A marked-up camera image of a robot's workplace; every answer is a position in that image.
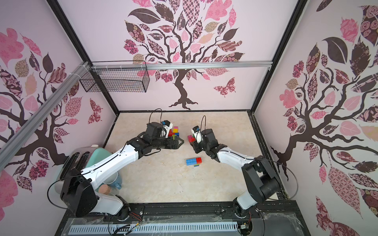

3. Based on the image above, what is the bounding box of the aluminium frame bar left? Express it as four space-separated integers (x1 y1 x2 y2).
1 62 90 170

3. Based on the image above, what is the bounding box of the aluminium frame bar back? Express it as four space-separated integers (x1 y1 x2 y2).
91 61 273 70

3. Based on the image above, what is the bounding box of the cork lid jar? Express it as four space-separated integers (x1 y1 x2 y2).
98 184 119 196

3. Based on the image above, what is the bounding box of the mint green toaster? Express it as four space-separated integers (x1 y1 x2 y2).
56 145 112 180

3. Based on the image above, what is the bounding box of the black wire basket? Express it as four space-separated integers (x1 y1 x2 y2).
80 61 150 93

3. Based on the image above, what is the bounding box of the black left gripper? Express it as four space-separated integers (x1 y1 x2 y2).
152 136 185 149

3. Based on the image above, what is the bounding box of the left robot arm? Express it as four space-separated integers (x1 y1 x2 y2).
61 121 184 221

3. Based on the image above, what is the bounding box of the blue mug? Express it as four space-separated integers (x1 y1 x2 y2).
103 172 123 190

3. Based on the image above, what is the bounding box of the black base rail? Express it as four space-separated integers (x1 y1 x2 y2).
56 200 310 236

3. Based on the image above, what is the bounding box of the white slotted cable duct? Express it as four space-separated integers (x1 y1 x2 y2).
66 222 238 236

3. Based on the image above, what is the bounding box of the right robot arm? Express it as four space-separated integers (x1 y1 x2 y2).
190 126 282 217

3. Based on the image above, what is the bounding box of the long blue lego brick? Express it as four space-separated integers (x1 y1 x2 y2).
186 158 197 166

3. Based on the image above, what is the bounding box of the aluminium frame bar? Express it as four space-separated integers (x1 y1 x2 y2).
91 61 273 70
1 62 90 170

